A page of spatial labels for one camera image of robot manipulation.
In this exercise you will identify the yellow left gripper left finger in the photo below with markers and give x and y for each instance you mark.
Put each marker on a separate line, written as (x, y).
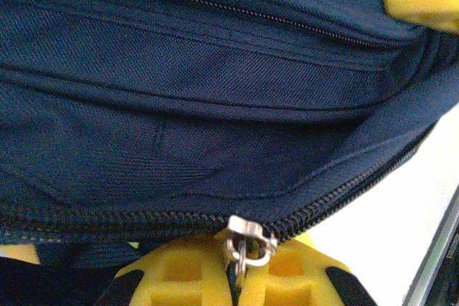
(172, 277)

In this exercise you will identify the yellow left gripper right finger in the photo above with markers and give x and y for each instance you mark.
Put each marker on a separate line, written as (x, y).
(294, 284)

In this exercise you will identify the long aluminium frame rail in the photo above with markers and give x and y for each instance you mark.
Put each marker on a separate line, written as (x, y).
(434, 248)

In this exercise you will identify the navy blue backpack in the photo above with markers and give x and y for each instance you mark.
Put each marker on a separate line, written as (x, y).
(179, 87)

